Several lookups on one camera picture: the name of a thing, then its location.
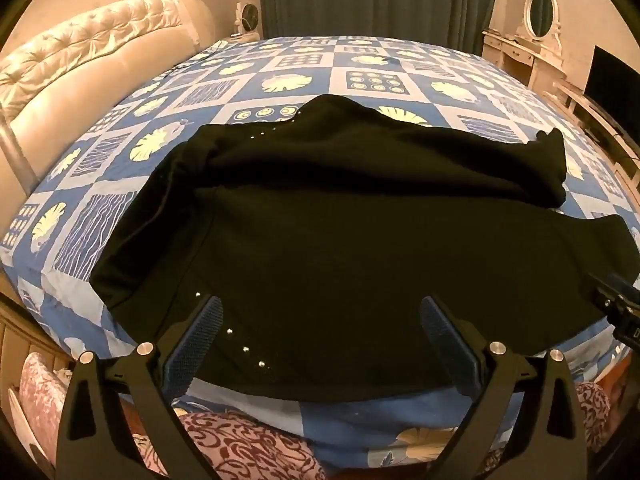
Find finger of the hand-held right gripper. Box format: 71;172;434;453
580;272;640;348

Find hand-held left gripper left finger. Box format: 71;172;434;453
55;296;223;480

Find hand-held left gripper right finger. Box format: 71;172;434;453
420;296;588;480

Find black pants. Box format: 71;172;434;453
90;94;640;403

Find person's floral patterned clothing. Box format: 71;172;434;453
120;380;616;480

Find pink floral cloth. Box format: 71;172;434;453
19;352;72;461

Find cream television stand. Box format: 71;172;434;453
552;80;640;196

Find black television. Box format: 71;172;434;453
582;45;640;136

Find grey metal pole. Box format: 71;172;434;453
0;110;38;196

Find cream dressing table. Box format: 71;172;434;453
481;27;568;91

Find blue patterned bedsheet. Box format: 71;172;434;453
0;35;640;476

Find cream tufted headboard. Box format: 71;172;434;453
0;0;217;196

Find oval vanity mirror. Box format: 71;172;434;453
522;0;561;43

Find small round table fan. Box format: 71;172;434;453
234;2;261;36

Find beige bed frame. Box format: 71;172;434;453
0;300;71;376

